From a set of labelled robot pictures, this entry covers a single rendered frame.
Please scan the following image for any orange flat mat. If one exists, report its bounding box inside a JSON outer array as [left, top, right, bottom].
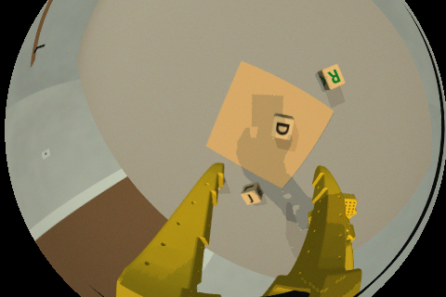
[[206, 61, 334, 188]]

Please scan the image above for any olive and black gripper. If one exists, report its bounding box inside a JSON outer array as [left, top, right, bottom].
[[116, 19, 444, 297]]

